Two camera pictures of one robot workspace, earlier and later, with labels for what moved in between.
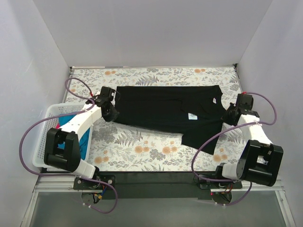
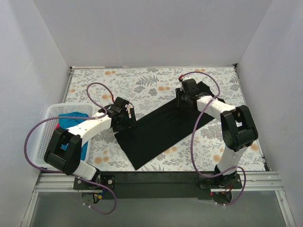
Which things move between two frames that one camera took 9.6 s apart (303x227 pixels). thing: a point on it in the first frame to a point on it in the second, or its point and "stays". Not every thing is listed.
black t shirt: [195, 112] to [145, 138]
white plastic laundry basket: [50, 120] stays
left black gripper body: [113, 116] to [130, 116]
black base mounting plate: [155, 185] stays
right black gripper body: [229, 116] to [178, 97]
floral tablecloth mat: [121, 147] stays
